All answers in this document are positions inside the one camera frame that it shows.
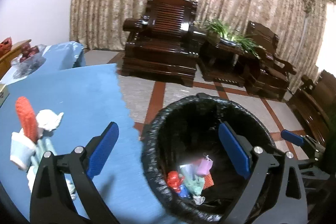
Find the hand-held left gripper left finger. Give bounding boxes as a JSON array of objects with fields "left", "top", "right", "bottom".
[{"left": 29, "top": 122, "right": 119, "bottom": 224}]

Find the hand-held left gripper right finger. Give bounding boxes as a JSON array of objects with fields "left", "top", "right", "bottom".
[{"left": 218, "top": 122, "right": 307, "bottom": 224}]

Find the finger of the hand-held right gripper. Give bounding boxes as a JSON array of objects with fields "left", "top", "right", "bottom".
[
  {"left": 298, "top": 160, "right": 332, "bottom": 188},
  {"left": 280, "top": 130, "right": 328, "bottom": 160}
]

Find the pink plastic bag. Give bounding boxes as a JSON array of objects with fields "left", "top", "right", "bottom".
[{"left": 196, "top": 157, "right": 213, "bottom": 176}]

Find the orange foam net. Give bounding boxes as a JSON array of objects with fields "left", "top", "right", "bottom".
[
  {"left": 203, "top": 173, "right": 214, "bottom": 189},
  {"left": 15, "top": 96, "right": 40, "bottom": 143}
]

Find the black-lined waste bin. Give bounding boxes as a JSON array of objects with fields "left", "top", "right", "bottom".
[{"left": 140, "top": 93, "right": 279, "bottom": 223}]

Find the blue plastic bag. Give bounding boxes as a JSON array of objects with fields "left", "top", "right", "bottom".
[{"left": 177, "top": 183, "right": 191, "bottom": 198}]

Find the red wrapper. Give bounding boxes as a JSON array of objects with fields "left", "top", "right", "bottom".
[{"left": 167, "top": 171, "right": 184, "bottom": 191}]

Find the dark wooden armchair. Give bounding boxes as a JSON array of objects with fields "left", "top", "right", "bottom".
[
  {"left": 122, "top": 0, "right": 206, "bottom": 86},
  {"left": 243, "top": 21, "right": 297, "bottom": 102},
  {"left": 286, "top": 69, "right": 336, "bottom": 143}
]

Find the blue scalloped tablecloth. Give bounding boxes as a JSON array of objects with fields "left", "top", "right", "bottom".
[{"left": 0, "top": 63, "right": 184, "bottom": 224}]

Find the dark wooden side table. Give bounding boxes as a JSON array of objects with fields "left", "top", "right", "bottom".
[{"left": 198, "top": 36, "right": 260, "bottom": 88}]

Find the light blue patterned tablecloth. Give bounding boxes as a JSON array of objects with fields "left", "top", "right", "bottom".
[{"left": 0, "top": 41, "right": 87, "bottom": 83}]

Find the glass fruit bowl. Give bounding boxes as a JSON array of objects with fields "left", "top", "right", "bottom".
[{"left": 10, "top": 52, "right": 48, "bottom": 80}]

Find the golden tissue box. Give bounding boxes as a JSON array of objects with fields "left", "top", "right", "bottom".
[{"left": 0, "top": 84, "right": 9, "bottom": 107}]

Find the potted green plant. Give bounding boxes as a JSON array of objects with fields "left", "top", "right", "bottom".
[{"left": 203, "top": 19, "right": 260, "bottom": 58}]

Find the light wooden cabinet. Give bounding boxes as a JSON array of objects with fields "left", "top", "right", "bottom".
[{"left": 0, "top": 39, "right": 32, "bottom": 80}]

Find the red woven basket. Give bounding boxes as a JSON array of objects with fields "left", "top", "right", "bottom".
[{"left": 0, "top": 37, "right": 12, "bottom": 55}]

